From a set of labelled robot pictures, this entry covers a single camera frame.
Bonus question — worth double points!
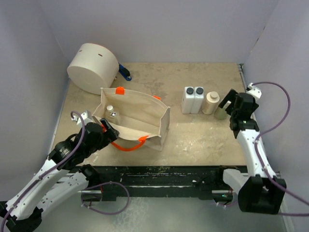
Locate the small silver cap bottle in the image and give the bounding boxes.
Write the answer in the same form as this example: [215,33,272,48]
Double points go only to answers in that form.
[110,112,120,124]

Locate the clear bottle white cap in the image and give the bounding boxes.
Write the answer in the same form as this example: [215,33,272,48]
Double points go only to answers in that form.
[105,105,114,117]

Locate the green bottle white cap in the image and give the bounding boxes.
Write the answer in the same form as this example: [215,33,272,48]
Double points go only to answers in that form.
[214,101,231,120]

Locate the beige bottle beige cap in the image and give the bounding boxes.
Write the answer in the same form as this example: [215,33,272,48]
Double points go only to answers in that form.
[202,91,220,115]

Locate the canvas bag orange handles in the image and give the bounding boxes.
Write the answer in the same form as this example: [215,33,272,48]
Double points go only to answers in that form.
[93,87,170,152]

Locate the white square bottle dark cap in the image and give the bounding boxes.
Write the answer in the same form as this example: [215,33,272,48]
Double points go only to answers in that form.
[181,87,195,114]

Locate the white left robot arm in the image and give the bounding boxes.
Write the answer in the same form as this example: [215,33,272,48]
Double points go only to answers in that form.
[0,119,119,232]

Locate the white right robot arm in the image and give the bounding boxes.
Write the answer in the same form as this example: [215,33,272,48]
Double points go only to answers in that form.
[214,88,286,215]

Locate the blue black tool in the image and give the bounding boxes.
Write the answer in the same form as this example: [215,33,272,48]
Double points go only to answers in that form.
[118,63,132,81]

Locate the large white cylindrical container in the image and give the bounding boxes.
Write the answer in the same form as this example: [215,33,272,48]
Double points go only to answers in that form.
[67,43,119,95]

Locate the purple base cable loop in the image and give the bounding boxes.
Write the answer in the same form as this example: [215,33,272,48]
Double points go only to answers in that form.
[81,180,130,215]

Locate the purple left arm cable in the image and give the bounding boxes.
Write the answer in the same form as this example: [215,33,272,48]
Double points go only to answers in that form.
[0,110,86,232]

